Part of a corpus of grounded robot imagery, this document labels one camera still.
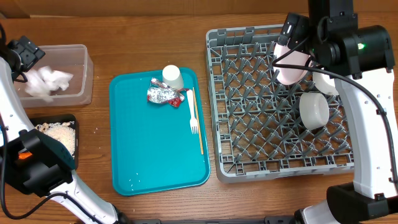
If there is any white tissue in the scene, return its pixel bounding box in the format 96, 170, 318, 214
25, 66, 73, 102

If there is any grey bowl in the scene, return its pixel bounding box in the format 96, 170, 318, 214
312, 72, 339, 96

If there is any white round plate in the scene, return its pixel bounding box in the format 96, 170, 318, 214
272, 43, 312, 86

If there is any nut shells pile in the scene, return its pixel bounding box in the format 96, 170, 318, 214
35, 121, 73, 132

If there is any white bowl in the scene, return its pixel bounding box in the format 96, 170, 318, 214
299, 93, 329, 130

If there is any white rice pile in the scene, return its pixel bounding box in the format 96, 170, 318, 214
43, 122, 76, 157

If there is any foil wrapper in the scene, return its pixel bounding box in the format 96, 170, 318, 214
147, 78, 185, 108

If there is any white paper cup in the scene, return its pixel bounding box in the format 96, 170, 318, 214
162, 65, 184, 90

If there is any wooden chopstick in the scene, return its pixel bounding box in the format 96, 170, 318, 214
192, 87, 204, 155

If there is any white plastic fork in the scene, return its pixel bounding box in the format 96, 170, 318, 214
187, 90, 198, 134

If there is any orange carrot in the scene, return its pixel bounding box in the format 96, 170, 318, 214
18, 152, 32, 160

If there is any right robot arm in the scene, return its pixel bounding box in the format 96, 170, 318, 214
289, 10, 397, 223

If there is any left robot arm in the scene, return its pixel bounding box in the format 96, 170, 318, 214
1, 32, 130, 223

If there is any black waste tray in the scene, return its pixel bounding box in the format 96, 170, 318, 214
30, 114, 79, 169

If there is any grey plastic dishwasher rack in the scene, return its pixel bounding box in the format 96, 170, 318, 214
205, 25, 354, 183

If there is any clear plastic bin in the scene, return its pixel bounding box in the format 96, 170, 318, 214
14, 44, 94, 108

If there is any teal plastic tray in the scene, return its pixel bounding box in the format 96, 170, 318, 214
109, 70, 211, 196

